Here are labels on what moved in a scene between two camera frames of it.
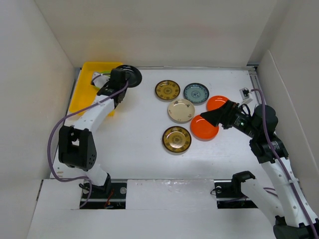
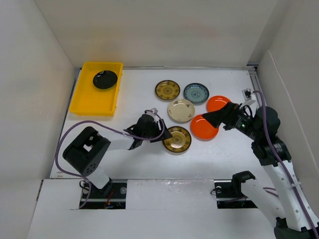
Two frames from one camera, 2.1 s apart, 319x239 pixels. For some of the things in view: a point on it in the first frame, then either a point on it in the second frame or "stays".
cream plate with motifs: (181, 110) stays
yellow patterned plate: (176, 139) stays
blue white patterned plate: (197, 93) stays
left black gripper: (105, 85) → (155, 125)
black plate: (132, 75) → (104, 79)
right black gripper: (224, 115) stays
